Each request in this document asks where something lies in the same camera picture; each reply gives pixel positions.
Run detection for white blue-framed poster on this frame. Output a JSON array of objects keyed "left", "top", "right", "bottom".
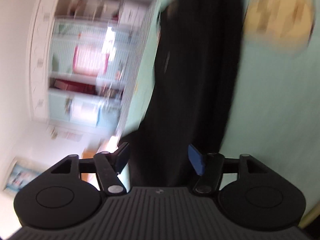
[{"left": 69, "top": 97, "right": 101, "bottom": 128}]

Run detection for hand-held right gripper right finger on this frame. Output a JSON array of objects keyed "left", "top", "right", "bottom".
[{"left": 188, "top": 144, "right": 267, "bottom": 195}]

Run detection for mint quilted bee mat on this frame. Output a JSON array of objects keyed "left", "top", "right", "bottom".
[{"left": 122, "top": 0, "right": 320, "bottom": 230}]

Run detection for black dress pants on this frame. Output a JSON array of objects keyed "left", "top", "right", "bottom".
[{"left": 119, "top": 0, "right": 245, "bottom": 188}]

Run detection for mint sliding door wardrobe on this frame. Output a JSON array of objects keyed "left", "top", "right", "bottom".
[{"left": 28, "top": 0, "right": 162, "bottom": 128}]

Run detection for wall picture frame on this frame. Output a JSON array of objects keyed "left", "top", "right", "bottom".
[{"left": 2, "top": 156, "right": 42, "bottom": 193}]

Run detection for red hanging clothes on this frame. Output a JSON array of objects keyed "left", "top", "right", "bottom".
[{"left": 51, "top": 78, "right": 97, "bottom": 95}]

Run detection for pink-framed poster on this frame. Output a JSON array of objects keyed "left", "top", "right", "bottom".
[{"left": 73, "top": 38, "right": 108, "bottom": 77}]

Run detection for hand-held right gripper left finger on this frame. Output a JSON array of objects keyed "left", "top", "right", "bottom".
[{"left": 51, "top": 142, "right": 130, "bottom": 196}]

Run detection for beige round object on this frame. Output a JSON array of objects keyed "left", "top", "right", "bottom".
[{"left": 243, "top": 0, "right": 316, "bottom": 53}]

